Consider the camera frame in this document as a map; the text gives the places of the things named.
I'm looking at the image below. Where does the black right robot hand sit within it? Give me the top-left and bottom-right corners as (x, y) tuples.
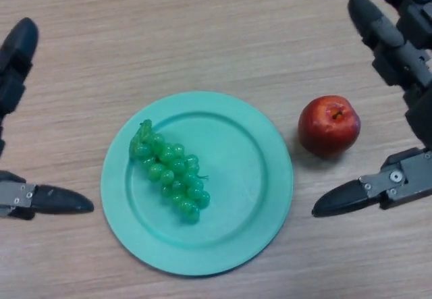
(311, 0), (432, 218)

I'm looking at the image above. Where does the green grape bunch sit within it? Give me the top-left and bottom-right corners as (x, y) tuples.
(129, 119), (211, 225)

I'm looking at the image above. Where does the green round plate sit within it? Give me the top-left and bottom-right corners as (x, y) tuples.
(100, 91), (294, 276)

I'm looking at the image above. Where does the red apple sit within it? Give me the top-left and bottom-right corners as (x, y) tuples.
(298, 95), (361, 157)

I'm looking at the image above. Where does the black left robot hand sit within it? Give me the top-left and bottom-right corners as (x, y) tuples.
(0, 17), (95, 221)

